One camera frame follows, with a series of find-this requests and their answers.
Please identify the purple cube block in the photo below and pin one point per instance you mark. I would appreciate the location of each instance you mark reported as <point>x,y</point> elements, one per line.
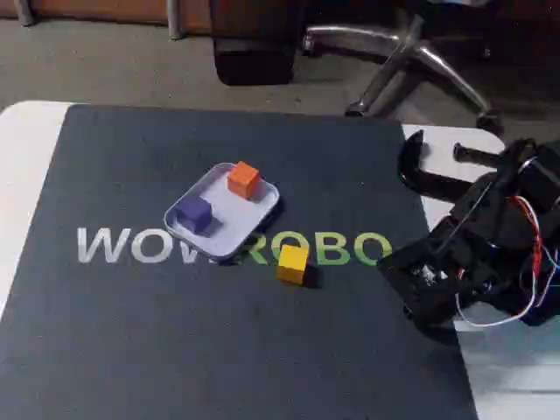
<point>192,212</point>

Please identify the dark brown furniture block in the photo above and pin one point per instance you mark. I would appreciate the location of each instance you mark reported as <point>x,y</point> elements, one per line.
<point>254,44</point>

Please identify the white shallow tray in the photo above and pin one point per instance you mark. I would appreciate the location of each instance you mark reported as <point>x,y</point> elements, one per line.
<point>245,214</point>

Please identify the dark mat with WOWROBO print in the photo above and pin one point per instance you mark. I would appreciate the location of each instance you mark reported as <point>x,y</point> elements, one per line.
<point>175,328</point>

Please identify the black table clamp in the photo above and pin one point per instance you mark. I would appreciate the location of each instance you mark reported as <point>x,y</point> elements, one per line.
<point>409,175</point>

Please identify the orange cube block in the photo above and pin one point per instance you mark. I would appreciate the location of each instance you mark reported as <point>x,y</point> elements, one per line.
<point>242,179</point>

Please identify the chrome office chair base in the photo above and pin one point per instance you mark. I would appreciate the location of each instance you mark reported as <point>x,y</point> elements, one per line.
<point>429,54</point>

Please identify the grey metal leg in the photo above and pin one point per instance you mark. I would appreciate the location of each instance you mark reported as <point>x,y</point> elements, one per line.
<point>25,11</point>
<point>175,17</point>

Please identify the yellow cube block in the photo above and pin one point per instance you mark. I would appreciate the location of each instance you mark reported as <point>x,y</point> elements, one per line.
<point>292,264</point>

